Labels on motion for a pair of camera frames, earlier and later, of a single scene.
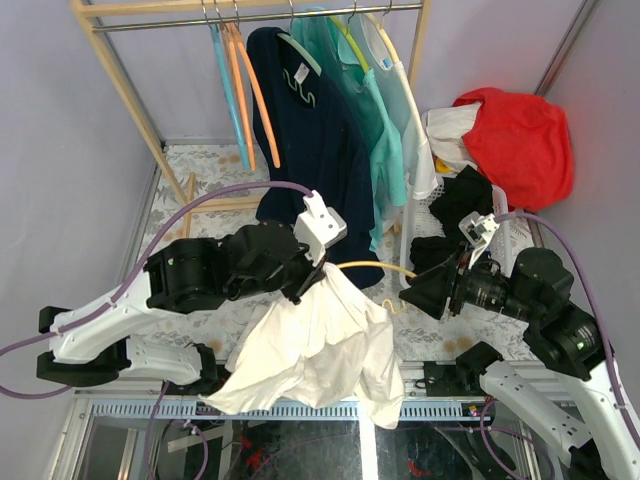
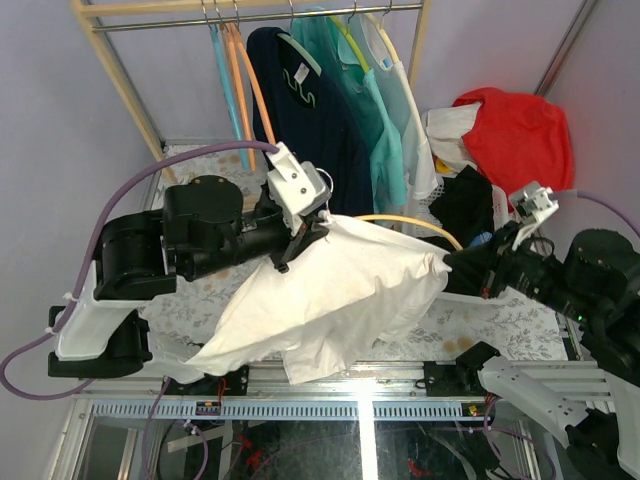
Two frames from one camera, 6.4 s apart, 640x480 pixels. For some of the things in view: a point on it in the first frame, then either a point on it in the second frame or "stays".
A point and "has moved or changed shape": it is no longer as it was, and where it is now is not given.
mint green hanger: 291,41 stays
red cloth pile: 521,144 stays
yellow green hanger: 347,34 stays
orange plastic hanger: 245,126 stays
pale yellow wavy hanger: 381,264 → 413,220
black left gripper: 311,275 → 302,235
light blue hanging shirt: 389,76 stays
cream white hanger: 378,22 stays
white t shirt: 334,347 has moved or changed shape
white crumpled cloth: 445,130 stays
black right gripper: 430,288 → 483,265
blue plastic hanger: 230,94 stays
